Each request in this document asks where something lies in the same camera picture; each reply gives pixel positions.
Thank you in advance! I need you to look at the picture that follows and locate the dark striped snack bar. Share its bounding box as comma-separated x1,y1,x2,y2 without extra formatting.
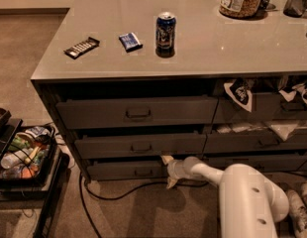
63,37,100,60

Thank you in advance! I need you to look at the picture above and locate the grey counter cabinet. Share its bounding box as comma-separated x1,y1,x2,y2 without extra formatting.
32,0,307,180

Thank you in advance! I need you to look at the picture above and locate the black bin of items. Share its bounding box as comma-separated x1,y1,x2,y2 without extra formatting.
0,125,56,186

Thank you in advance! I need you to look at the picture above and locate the black cart frame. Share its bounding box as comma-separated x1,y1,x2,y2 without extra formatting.
0,108,69,238

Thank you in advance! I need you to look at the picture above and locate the white plastic bag in drawer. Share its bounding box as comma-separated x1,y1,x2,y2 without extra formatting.
215,120,307,141

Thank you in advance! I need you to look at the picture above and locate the white sneaker left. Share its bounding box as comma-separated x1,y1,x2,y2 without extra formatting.
286,189,307,238

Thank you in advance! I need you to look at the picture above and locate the grey drawer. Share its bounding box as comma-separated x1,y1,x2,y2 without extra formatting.
204,130,307,154
213,92,307,124
203,154,307,173
56,96,217,129
87,160,167,180
74,133,206,159

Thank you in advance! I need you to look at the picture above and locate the blue snack packet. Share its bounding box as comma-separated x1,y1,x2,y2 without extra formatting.
119,33,143,53

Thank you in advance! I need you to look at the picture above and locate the black white chip bag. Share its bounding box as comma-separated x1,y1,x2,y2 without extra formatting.
224,77,255,112

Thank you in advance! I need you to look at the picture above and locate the blue drink can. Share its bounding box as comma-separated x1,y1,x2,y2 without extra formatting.
155,12,176,51

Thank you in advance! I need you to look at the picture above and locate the black floor cable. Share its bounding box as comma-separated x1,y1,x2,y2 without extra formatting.
77,171,307,238

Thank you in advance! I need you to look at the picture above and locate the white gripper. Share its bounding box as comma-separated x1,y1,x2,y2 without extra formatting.
161,156,193,189

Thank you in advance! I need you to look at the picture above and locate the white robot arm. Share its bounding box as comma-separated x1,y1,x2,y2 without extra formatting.
161,156,289,238

